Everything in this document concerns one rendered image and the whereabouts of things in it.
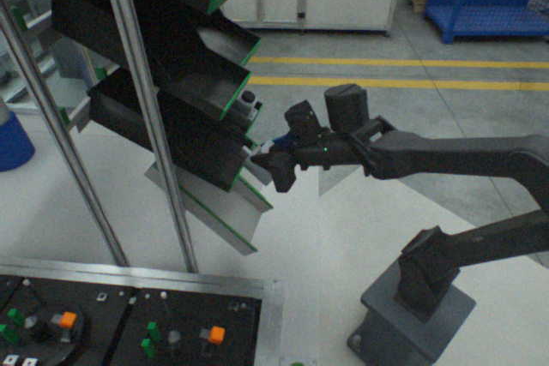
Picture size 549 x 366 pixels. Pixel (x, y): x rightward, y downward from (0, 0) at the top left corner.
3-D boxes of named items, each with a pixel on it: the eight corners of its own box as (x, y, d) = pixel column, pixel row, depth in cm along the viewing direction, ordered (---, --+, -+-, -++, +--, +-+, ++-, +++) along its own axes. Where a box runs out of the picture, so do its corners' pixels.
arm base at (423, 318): (444, 300, 63) (455, 282, 60) (425, 325, 60) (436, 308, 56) (409, 273, 67) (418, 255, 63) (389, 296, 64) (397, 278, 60)
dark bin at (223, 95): (247, 82, 65) (263, 49, 60) (220, 122, 55) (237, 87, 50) (105, 1, 62) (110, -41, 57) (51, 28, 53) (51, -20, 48)
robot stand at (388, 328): (443, 348, 76) (478, 302, 63) (405, 402, 69) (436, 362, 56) (384, 299, 85) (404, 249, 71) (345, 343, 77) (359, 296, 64)
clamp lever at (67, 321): (76, 330, 66) (77, 314, 61) (70, 342, 64) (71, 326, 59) (56, 325, 65) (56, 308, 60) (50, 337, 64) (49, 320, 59)
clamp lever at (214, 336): (213, 345, 64) (225, 328, 59) (210, 357, 62) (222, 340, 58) (194, 339, 63) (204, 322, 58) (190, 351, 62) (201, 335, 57)
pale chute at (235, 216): (262, 213, 88) (274, 207, 85) (244, 256, 79) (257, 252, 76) (174, 135, 79) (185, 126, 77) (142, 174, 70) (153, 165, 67)
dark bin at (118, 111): (250, 150, 75) (264, 127, 70) (228, 194, 66) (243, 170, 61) (129, 83, 73) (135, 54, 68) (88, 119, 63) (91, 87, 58)
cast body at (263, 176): (274, 174, 72) (295, 156, 67) (265, 187, 68) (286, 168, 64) (244, 147, 71) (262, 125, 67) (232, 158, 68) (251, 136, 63)
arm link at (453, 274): (455, 279, 60) (469, 256, 56) (428, 313, 56) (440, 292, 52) (420, 253, 64) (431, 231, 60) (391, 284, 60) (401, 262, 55)
